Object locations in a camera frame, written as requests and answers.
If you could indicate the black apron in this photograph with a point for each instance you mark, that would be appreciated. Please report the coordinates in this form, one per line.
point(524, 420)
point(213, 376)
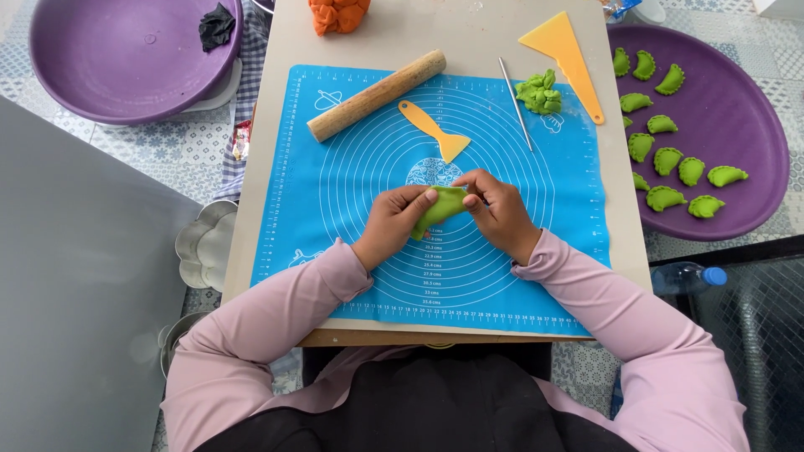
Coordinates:
point(433, 402)

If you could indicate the grey board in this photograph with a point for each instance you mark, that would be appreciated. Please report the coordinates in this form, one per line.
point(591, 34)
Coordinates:
point(75, 282)

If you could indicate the orange dough lump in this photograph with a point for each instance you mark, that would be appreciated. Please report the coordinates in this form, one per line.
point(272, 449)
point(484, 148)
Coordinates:
point(338, 14)

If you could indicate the dark glass table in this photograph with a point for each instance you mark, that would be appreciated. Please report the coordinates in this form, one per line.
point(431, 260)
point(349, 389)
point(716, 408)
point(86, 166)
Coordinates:
point(747, 351)

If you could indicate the large yellow plastic scraper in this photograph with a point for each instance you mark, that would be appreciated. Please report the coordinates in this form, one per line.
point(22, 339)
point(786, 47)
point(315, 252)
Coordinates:
point(565, 53)

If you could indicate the person's right hand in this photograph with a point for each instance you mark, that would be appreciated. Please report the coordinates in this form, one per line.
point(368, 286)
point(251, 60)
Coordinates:
point(505, 216)

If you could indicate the group of green dumplings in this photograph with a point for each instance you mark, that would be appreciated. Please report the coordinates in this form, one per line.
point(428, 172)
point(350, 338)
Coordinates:
point(667, 160)

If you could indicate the small yellow plastic scraper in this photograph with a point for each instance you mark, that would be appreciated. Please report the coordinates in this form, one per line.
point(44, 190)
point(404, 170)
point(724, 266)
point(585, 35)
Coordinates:
point(433, 130)

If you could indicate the plastic bottle with blue cap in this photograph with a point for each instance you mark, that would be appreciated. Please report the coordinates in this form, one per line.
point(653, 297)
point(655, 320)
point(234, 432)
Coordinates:
point(684, 278)

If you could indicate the purple oval tray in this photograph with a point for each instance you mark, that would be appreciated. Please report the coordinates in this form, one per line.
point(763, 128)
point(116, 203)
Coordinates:
point(735, 113)

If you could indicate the green dough lump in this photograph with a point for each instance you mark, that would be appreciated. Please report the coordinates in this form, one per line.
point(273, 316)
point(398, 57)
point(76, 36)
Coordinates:
point(539, 94)

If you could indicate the white tray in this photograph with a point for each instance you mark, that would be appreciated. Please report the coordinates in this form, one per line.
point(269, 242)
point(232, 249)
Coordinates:
point(220, 94)

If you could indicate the flower shaped metal moulds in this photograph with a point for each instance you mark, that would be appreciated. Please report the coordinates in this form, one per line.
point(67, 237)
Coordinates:
point(207, 245)

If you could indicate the purple round basin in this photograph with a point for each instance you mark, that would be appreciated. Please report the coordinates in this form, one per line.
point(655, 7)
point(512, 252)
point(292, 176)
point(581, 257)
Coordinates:
point(119, 63)

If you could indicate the wooden rolling pin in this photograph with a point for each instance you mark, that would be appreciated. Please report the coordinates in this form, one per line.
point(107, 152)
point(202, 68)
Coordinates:
point(377, 95)

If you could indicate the person's left hand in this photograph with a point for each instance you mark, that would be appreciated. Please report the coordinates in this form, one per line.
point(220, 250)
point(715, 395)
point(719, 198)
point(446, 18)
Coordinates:
point(386, 226)

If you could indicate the black crumpled cloth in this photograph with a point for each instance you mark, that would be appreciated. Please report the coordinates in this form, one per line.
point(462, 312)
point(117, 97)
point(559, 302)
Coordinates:
point(217, 26)

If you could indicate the thin metal rod tool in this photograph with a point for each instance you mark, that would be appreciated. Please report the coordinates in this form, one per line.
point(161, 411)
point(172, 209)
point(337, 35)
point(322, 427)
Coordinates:
point(516, 105)

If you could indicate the white container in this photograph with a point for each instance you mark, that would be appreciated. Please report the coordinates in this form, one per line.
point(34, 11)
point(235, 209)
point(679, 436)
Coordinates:
point(650, 9)

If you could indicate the red candy wrapper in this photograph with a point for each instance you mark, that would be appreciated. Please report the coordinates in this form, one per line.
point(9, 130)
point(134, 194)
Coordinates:
point(241, 139)

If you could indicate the checkered cloth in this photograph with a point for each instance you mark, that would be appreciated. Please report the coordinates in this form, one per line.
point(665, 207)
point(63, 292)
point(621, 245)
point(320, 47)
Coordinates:
point(248, 94)

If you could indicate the round metal bowl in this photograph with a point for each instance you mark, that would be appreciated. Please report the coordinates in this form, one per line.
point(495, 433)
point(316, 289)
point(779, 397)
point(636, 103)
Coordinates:
point(179, 336)

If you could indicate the blue silicone baking mat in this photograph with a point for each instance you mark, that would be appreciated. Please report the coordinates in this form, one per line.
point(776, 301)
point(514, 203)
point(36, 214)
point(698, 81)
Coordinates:
point(352, 207)

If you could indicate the green dough dumpling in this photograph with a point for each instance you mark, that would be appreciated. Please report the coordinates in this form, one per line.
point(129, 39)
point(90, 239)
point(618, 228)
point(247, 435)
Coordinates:
point(443, 207)

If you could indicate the plastic snack packet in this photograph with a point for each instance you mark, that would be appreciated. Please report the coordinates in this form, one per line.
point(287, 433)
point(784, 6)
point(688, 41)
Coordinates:
point(619, 7)

